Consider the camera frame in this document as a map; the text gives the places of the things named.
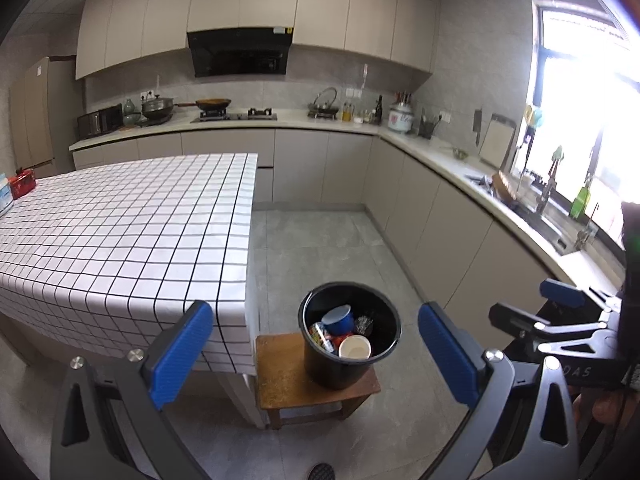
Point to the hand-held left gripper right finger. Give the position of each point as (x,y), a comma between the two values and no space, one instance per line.
(447,355)

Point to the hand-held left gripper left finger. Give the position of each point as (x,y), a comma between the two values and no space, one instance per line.
(182,355)

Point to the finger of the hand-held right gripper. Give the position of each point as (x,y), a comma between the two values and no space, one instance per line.
(515,317)
(562,292)

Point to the red paper cup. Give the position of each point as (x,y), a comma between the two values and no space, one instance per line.
(355,347)

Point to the blue cup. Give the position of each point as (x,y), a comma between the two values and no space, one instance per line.
(339,320)

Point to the black plastic bucket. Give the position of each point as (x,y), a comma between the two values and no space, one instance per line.
(330,372)

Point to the black yellow drink can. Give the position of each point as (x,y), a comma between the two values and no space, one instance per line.
(321,337)

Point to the person's right hand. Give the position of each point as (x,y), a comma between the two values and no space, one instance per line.
(605,407)

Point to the steel sink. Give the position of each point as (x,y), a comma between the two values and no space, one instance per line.
(545,227)

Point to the green bottle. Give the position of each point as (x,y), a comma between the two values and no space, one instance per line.
(580,205)

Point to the wooden stool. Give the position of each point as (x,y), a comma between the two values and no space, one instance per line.
(280,375)

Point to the steel faucet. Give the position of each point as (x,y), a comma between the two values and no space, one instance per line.
(546,190)

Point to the round wooden lid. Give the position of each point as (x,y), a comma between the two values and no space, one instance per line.
(504,187)

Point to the white checked tablecloth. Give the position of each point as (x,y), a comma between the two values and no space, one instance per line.
(125,220)

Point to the cutting board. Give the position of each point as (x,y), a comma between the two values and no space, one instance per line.
(497,142)

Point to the bowl of green vegetables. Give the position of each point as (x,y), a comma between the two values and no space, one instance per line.
(459,153)

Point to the hanging cleaning cloths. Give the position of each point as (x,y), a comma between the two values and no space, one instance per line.
(534,116)

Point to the cleaver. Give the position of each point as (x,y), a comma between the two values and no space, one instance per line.
(478,122)

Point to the black utensil holder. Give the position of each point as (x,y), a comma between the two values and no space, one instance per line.
(426,129)

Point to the window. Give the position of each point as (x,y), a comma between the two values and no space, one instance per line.
(585,85)

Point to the white rice cooker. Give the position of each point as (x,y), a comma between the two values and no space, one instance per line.
(400,119)

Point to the red box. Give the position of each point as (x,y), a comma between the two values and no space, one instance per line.
(24,185)

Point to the beige base cabinets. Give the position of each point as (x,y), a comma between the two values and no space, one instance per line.
(310,160)

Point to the black induction cooker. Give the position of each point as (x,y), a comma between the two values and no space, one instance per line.
(152,122)

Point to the white blue plastic tub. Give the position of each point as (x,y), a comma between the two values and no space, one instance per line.
(6,195)

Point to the green ceramic jar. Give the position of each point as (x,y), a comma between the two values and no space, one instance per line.
(131,120)

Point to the black gas hob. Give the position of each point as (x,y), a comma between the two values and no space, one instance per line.
(235,116)

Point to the black microwave oven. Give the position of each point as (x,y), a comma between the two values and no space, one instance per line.
(100,122)

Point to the dark wine bottle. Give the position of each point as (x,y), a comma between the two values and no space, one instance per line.
(378,110)

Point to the grey lidded pot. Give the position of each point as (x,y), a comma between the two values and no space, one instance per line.
(158,107)

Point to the black wok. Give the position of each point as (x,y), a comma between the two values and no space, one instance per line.
(214,105)

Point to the green ceramic vase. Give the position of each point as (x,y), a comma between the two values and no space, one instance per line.
(129,107)

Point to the oil bottle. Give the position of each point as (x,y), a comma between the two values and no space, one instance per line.
(346,112)

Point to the portable gas stove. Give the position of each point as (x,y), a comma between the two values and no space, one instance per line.
(322,115)

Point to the steel wok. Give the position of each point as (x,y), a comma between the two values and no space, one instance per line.
(324,108)

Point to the beige refrigerator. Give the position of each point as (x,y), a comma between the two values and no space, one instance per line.
(40,115)

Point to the glass pan lid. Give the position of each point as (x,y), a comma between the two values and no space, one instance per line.
(317,97)

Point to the black range hood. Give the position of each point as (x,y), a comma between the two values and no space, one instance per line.
(240,55)

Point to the beige upper cabinets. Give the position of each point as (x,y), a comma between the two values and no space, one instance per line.
(325,10)

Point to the white wall switch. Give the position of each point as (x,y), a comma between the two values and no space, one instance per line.
(353,92)

